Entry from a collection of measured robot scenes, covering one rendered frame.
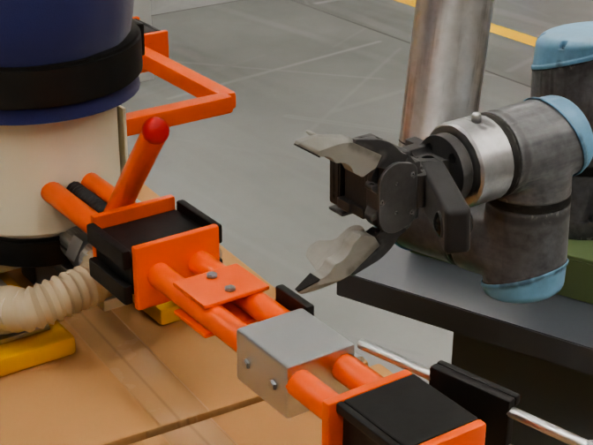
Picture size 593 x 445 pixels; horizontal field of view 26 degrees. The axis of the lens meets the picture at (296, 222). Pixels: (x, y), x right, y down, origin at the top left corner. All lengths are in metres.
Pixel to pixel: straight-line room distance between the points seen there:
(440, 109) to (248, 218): 2.43
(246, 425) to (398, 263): 0.76
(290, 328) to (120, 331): 0.34
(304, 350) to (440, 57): 0.55
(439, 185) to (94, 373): 0.37
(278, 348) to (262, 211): 2.93
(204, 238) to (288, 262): 2.45
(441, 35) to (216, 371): 0.46
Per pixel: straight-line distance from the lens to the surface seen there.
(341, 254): 1.23
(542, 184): 1.35
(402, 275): 1.81
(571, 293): 1.78
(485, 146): 1.28
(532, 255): 1.38
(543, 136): 1.33
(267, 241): 3.67
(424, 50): 1.42
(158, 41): 1.67
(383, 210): 1.22
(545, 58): 1.77
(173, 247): 1.09
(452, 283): 1.80
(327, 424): 0.88
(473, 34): 1.42
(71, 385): 1.20
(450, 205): 1.18
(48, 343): 1.23
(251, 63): 5.27
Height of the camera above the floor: 1.56
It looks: 24 degrees down
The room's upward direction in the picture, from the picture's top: straight up
